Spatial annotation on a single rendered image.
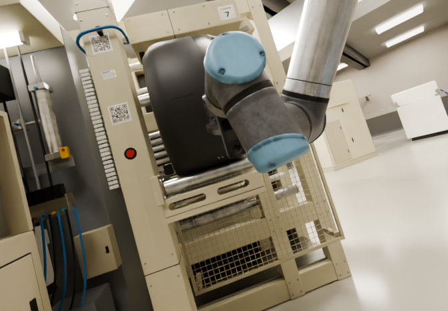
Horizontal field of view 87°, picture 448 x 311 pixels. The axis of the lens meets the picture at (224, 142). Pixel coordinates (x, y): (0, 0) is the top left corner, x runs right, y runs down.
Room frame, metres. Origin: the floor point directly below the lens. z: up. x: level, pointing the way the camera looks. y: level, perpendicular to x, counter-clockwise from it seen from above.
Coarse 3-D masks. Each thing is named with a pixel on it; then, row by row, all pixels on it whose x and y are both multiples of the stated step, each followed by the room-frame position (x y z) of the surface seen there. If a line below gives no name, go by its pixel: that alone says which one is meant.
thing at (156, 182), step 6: (150, 180) 0.79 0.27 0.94; (156, 180) 0.79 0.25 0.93; (162, 180) 0.85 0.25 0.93; (168, 180) 1.06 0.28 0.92; (156, 186) 0.79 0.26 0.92; (162, 186) 0.82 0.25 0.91; (156, 192) 0.79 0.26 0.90; (162, 192) 0.80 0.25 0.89; (174, 192) 1.16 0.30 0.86; (156, 198) 0.79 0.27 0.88; (162, 198) 0.79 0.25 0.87; (156, 204) 0.79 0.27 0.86; (162, 204) 0.79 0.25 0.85
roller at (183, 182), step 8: (240, 160) 0.88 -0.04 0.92; (248, 160) 0.87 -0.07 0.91; (208, 168) 0.87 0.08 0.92; (216, 168) 0.86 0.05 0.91; (224, 168) 0.86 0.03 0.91; (232, 168) 0.86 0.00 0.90; (240, 168) 0.87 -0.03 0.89; (248, 168) 0.89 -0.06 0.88; (184, 176) 0.85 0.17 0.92; (192, 176) 0.85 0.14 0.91; (200, 176) 0.85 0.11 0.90; (208, 176) 0.85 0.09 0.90; (216, 176) 0.86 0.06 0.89; (168, 184) 0.83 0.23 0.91; (176, 184) 0.83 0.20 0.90; (184, 184) 0.84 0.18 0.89; (192, 184) 0.85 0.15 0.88; (168, 192) 0.84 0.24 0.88
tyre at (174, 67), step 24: (168, 48) 0.78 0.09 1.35; (192, 48) 0.77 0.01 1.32; (144, 72) 0.77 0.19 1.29; (168, 72) 0.73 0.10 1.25; (192, 72) 0.73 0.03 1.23; (168, 96) 0.72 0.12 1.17; (192, 96) 0.73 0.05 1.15; (168, 120) 0.73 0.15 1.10; (192, 120) 0.74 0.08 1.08; (168, 144) 0.78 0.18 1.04; (192, 144) 0.77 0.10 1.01; (216, 144) 0.80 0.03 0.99; (192, 168) 0.84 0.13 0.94
